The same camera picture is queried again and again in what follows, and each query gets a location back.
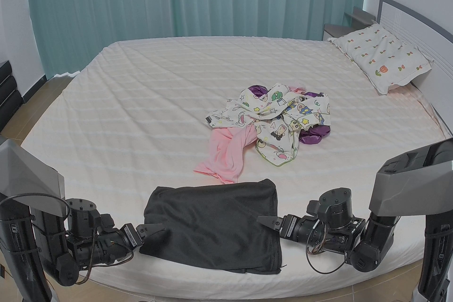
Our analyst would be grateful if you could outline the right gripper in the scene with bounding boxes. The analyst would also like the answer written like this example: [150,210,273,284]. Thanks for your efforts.
[257,214,319,244]

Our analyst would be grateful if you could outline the black T-shirt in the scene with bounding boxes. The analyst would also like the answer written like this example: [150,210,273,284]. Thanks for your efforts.
[139,179,283,275]

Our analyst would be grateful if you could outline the pink garment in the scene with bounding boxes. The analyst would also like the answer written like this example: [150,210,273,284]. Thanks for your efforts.
[193,81,306,184]

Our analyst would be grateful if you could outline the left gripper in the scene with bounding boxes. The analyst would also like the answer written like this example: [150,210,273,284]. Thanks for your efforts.
[96,223,167,264]

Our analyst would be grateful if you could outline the purple garment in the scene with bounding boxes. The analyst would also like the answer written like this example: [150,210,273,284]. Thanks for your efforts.
[247,85,331,145]

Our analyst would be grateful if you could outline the bed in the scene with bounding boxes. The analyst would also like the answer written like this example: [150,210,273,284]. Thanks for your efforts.
[19,0,453,294]

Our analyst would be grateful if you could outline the grey bedside table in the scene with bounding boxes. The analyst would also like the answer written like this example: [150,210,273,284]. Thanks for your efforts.
[323,7,376,41]

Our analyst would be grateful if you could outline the black cable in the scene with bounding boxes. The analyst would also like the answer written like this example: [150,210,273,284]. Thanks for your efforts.
[0,192,70,223]
[306,247,346,275]

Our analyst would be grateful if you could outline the white printed pillow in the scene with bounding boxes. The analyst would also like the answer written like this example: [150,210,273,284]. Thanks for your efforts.
[327,23,434,95]

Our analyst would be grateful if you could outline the white printed pyjama top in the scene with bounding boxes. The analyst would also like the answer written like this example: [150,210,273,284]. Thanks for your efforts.
[205,83,332,167]

